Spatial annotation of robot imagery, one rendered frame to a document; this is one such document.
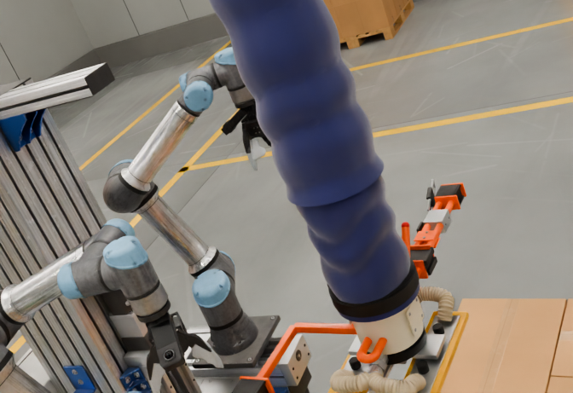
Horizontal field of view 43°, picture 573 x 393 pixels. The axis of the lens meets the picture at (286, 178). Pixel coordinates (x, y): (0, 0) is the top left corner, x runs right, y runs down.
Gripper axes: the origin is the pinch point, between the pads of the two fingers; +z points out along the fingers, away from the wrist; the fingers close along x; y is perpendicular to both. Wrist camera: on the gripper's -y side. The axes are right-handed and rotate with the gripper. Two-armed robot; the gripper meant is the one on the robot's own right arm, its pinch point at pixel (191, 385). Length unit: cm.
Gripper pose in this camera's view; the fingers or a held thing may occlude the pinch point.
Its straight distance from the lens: 159.8
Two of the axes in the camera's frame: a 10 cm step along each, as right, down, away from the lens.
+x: -9.1, 4.1, -1.1
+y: -2.5, -3.1, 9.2
